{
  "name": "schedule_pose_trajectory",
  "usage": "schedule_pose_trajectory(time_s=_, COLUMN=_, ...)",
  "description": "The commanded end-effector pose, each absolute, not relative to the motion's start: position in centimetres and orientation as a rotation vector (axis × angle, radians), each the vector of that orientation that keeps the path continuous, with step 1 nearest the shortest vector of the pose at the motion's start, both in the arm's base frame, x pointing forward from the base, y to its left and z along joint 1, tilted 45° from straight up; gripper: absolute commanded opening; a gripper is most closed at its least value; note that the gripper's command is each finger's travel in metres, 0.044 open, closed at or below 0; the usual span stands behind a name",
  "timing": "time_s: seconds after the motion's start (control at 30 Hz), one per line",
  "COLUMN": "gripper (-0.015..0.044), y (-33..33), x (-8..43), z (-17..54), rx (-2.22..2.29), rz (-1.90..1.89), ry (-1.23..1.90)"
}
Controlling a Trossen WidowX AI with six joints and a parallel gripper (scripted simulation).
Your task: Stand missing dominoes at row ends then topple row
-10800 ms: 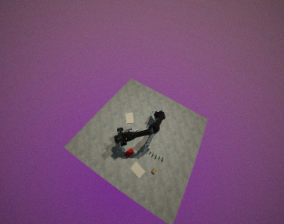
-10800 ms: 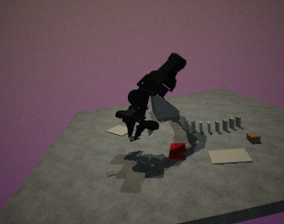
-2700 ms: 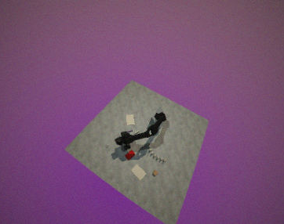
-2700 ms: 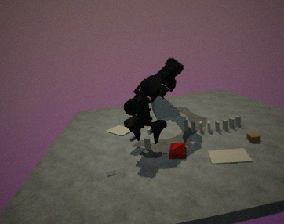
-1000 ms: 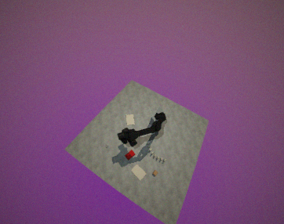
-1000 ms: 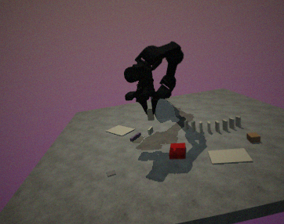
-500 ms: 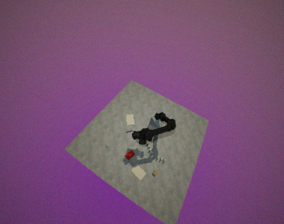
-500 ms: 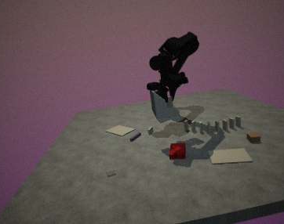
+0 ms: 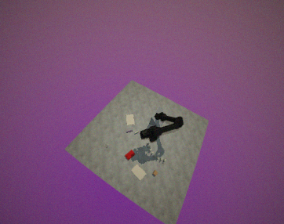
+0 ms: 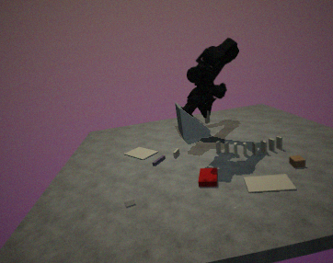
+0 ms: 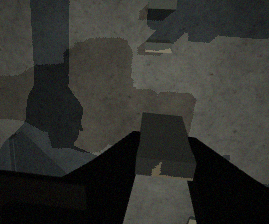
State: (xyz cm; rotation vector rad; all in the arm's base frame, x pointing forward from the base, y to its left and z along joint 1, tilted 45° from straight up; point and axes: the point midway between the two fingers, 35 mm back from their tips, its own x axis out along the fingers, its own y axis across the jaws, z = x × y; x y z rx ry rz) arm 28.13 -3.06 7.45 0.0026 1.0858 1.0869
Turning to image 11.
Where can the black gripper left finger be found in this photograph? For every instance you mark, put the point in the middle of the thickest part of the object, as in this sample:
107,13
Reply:
95,193

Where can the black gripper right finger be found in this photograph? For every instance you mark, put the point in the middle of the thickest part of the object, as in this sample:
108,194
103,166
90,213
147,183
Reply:
221,193

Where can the beige flat square plate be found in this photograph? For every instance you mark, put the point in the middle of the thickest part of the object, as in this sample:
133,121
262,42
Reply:
191,220

